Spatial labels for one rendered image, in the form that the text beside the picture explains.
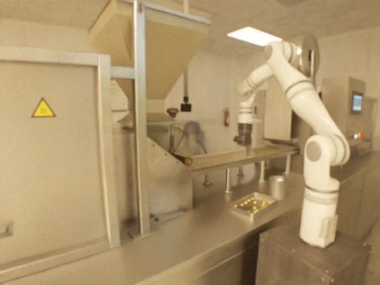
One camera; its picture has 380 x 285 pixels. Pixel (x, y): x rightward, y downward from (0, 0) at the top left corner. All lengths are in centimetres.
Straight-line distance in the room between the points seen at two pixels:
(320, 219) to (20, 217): 79
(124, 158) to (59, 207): 24
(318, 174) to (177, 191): 49
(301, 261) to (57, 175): 68
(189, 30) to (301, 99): 43
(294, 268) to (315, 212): 17
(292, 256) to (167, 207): 45
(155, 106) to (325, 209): 64
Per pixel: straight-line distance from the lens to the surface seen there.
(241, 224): 84
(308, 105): 76
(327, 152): 67
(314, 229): 75
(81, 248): 70
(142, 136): 66
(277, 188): 105
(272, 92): 153
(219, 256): 75
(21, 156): 63
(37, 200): 66
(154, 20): 76
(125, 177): 75
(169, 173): 82
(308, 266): 71
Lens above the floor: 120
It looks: 8 degrees down
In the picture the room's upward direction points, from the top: straight up
